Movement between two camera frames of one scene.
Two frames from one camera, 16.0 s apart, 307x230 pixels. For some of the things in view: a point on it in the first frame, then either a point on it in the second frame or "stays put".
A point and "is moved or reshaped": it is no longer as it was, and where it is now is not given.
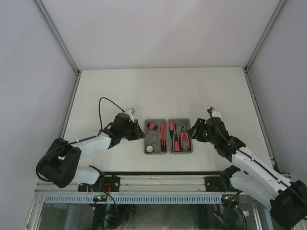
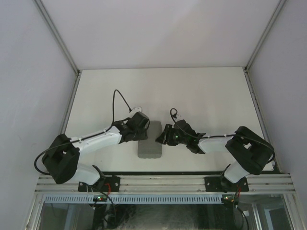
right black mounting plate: (214, 184) stays put
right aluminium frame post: (268, 142) stays put
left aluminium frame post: (71, 60) stays put
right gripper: (195, 132) to (165, 137)
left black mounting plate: (112, 184) stays put
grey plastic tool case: (155, 136) is moved or reshaped
